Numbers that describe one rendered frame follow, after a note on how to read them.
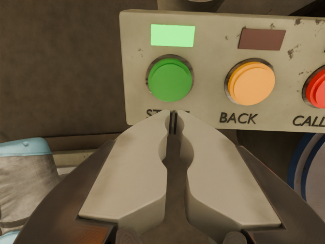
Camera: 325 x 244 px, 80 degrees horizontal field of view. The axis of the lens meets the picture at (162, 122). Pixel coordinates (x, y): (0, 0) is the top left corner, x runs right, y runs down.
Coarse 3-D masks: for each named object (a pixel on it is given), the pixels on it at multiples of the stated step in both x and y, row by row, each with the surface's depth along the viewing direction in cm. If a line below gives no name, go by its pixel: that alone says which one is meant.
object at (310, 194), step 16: (240, 144) 80; (256, 144) 63; (272, 144) 54; (288, 144) 48; (304, 144) 40; (320, 144) 38; (272, 160) 54; (288, 160) 47; (304, 160) 40; (320, 160) 38; (288, 176) 42; (304, 176) 39; (320, 176) 39; (304, 192) 40; (320, 192) 39; (320, 208) 40
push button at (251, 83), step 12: (240, 72) 17; (252, 72) 17; (264, 72) 17; (228, 84) 18; (240, 84) 18; (252, 84) 17; (264, 84) 17; (240, 96) 18; (252, 96) 18; (264, 96) 18
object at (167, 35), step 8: (152, 24) 16; (152, 32) 16; (160, 32) 16; (168, 32) 16; (176, 32) 16; (184, 32) 16; (192, 32) 16; (152, 40) 17; (160, 40) 17; (168, 40) 17; (176, 40) 17; (184, 40) 16; (192, 40) 16
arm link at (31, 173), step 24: (0, 144) 48; (24, 144) 46; (0, 168) 42; (24, 168) 44; (48, 168) 49; (0, 192) 40; (24, 192) 44; (48, 192) 48; (0, 216) 42; (24, 216) 45
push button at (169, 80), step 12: (168, 60) 17; (156, 72) 17; (168, 72) 17; (180, 72) 17; (156, 84) 18; (168, 84) 18; (180, 84) 18; (156, 96) 19; (168, 96) 18; (180, 96) 18
